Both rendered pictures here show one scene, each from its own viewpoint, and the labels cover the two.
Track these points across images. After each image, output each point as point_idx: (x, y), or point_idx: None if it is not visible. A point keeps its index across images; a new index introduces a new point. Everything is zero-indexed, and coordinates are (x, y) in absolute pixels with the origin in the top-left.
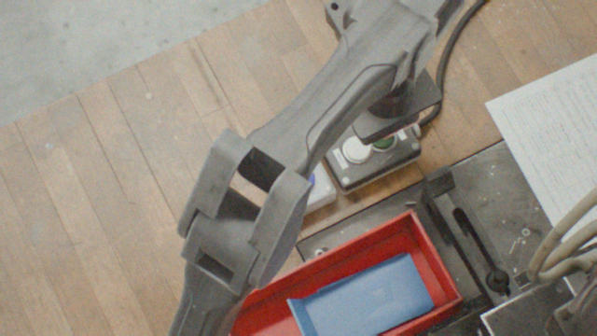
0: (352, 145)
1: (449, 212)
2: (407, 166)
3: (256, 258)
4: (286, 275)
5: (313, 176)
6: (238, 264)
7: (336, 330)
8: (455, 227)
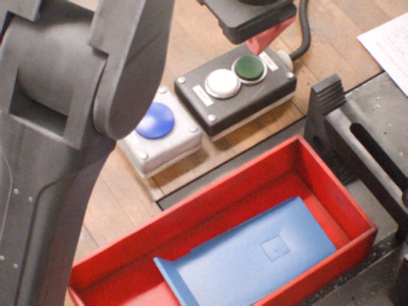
0: (215, 78)
1: (345, 128)
2: (281, 106)
3: (102, 71)
4: (150, 224)
5: (173, 116)
6: (75, 89)
7: (220, 294)
8: (355, 143)
